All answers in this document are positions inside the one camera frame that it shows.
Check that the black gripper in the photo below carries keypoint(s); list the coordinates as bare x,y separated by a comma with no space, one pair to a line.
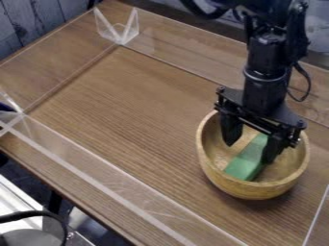
259,106

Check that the green rectangular block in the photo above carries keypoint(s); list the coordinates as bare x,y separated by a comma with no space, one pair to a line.
245,165

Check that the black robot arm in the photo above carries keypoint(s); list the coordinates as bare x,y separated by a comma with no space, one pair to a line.
276,43

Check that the brown wooden bowl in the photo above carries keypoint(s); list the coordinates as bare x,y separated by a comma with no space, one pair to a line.
278,176

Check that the clear acrylic front barrier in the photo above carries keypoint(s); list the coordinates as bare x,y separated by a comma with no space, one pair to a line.
148,217

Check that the grey metal base plate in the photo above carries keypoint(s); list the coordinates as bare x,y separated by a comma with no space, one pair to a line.
53,227

